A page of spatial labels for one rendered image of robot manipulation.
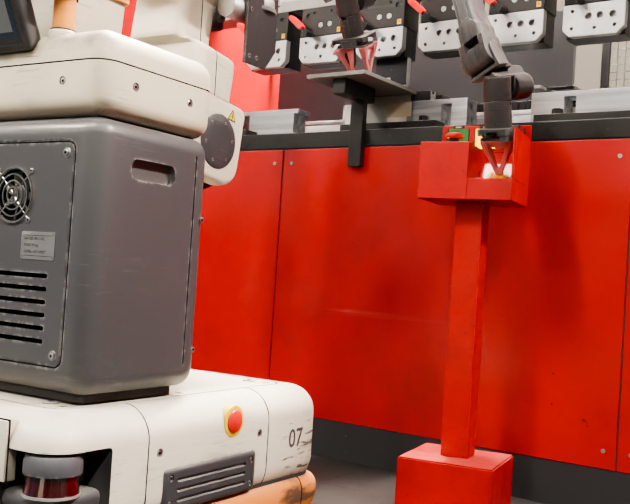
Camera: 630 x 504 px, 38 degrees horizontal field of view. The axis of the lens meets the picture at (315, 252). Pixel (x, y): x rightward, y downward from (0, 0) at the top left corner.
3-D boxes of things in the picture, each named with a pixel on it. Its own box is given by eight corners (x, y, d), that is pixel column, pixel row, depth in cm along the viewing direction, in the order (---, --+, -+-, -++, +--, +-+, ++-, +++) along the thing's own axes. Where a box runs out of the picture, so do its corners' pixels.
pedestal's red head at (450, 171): (416, 197, 192) (422, 113, 192) (438, 205, 206) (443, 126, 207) (511, 200, 184) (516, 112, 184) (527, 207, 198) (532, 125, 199)
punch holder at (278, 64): (246, 69, 279) (249, 16, 279) (263, 75, 286) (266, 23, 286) (284, 65, 270) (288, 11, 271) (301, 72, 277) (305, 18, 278)
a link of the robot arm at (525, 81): (457, 62, 192) (487, 40, 186) (488, 59, 200) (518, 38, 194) (481, 112, 190) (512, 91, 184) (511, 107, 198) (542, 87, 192)
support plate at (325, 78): (306, 78, 236) (306, 74, 236) (360, 98, 257) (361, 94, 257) (364, 73, 225) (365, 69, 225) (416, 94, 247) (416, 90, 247)
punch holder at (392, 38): (355, 58, 256) (358, 0, 256) (371, 65, 263) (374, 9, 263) (401, 54, 247) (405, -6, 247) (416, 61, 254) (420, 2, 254)
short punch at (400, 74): (374, 93, 255) (376, 60, 256) (378, 95, 257) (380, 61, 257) (405, 91, 250) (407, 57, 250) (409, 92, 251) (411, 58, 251)
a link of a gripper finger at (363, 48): (360, 70, 242) (353, 35, 238) (383, 68, 237) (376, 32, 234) (347, 77, 237) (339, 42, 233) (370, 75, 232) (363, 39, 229)
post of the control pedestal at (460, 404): (439, 455, 192) (455, 201, 193) (447, 450, 198) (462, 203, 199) (467, 459, 190) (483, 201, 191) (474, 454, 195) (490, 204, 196)
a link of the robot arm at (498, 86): (477, 73, 188) (501, 72, 184) (496, 71, 193) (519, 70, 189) (478, 106, 189) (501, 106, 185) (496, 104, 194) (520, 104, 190)
